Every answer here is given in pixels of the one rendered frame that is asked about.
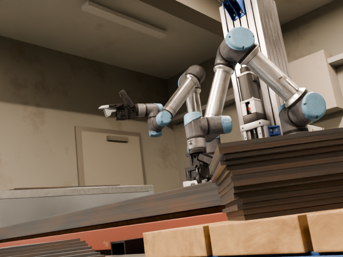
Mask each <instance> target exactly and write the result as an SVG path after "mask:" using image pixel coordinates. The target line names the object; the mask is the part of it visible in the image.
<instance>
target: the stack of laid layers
mask: <svg viewBox="0 0 343 257"><path fill-rule="evenodd" d="M218 189H219V186H216V183H212V182H207V183H202V184H198V185H193V186H188V187H184V188H179V189H174V190H170V191H165V192H161V193H156V194H152V195H147V196H142V197H137V198H133V199H128V200H124V201H119V202H115V203H110V204H105V205H101V206H98V207H93V208H88V209H83V210H79V211H74V212H70V213H65V214H61V215H56V216H51V217H47V218H42V219H37V220H33V221H28V222H24V223H19V224H15V225H10V226H5V227H1V228H0V240H4V239H10V238H17V237H24V236H30V235H37V234H43V233H50V232H56V231H60V230H67V229H73V228H80V227H87V226H93V225H99V224H106V223H112V222H119V221H125V220H132V219H138V218H145V217H152V216H158V215H164V214H171V213H177V212H184V211H190V210H197V209H203V208H210V207H216V206H220V205H221V204H220V201H221V199H220V197H219V194H218V191H217V190H218Z"/></svg>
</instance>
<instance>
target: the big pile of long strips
mask: <svg viewBox="0 0 343 257"><path fill-rule="evenodd" d="M209 171H210V175H213V176H212V178H211V182H212V183H216V186H219V189H218V190H217V191H218V194H219V197H220V205H225V207H226V208H225V209H223V210H222V211H223V213H226V214H227V217H228V221H247V220H255V219H262V218H270V217H278V216H286V215H294V214H302V213H310V212H318V211H325V210H333V209H342V208H343V127H339V128H331V129H327V130H319V131H311V132H303V133H296V134H288V135H281V136H273V137H265V138H258V139H250V140H242V141H234V142H227V143H219V144H218V145H217V147H216V150H215V153H214V155H213V158H212V161H211V164H210V166H209Z"/></svg>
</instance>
